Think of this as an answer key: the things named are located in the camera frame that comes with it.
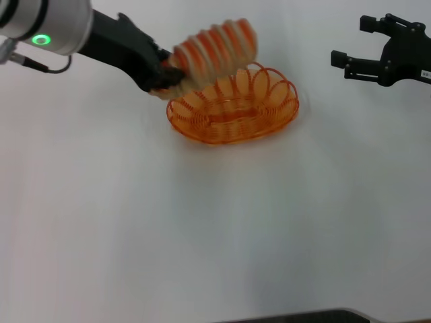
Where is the orange striped bread roll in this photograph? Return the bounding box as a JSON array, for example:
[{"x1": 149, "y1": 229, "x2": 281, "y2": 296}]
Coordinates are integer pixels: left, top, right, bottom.
[{"x1": 153, "y1": 17, "x2": 260, "y2": 102}]

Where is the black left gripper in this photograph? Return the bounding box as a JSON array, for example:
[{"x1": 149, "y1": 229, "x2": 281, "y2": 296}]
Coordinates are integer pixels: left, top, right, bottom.
[{"x1": 78, "y1": 9, "x2": 186, "y2": 96}]

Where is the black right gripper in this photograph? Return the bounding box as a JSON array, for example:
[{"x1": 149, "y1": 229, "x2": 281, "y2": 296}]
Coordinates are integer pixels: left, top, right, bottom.
[{"x1": 330, "y1": 13, "x2": 431, "y2": 88}]

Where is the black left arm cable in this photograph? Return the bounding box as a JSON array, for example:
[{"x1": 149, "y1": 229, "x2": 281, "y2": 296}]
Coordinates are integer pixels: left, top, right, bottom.
[{"x1": 0, "y1": 37, "x2": 73, "y2": 74}]

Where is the orange wire basket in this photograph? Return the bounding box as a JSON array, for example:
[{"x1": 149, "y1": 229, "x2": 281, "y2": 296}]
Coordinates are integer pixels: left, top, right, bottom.
[{"x1": 166, "y1": 61, "x2": 300, "y2": 146}]

